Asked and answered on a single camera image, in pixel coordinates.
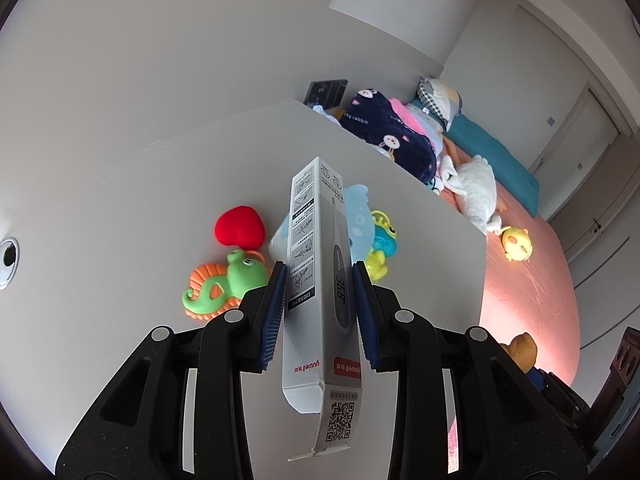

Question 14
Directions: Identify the teal pillow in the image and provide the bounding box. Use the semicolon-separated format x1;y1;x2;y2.
446;114;540;218

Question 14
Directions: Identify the white goose plush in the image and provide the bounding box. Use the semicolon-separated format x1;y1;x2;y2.
440;155;502;234

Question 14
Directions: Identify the desk cable grommet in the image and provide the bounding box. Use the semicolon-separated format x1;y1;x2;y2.
0;237;20;290

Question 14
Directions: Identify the teal yellow frog rattle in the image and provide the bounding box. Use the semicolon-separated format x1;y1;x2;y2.
364;210;397;283

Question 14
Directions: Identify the checkered patchwork pillow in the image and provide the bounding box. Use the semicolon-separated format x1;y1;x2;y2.
416;77;463;131

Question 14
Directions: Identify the light blue knitted blanket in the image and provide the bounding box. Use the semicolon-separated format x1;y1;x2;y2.
405;103;445;156

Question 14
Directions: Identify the red heart plush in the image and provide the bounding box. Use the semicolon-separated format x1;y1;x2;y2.
214;206;266;250

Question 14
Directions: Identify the green orange dinosaur teether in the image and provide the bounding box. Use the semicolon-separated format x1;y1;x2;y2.
182;249;271;321

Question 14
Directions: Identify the yellow chick plush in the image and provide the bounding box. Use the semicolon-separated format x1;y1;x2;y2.
500;226;533;262

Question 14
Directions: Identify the pink bed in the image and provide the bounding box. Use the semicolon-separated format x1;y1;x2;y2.
439;134;583;386

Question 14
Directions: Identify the brown bear plush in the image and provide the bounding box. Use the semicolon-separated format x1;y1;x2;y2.
501;332;538;374

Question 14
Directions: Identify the blue plastic blister package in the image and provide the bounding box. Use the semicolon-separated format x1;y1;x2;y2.
268;184;374;262

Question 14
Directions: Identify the black wall switch panel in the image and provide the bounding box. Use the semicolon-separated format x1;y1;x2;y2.
303;79;348;110

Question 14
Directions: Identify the white thermometer box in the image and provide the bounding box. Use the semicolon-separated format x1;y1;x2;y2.
282;158;362;460

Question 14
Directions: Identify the navy rabbit blanket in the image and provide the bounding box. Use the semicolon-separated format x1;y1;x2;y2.
338;89;437;184

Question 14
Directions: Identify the white door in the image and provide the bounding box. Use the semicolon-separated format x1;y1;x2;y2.
532;84;620;217

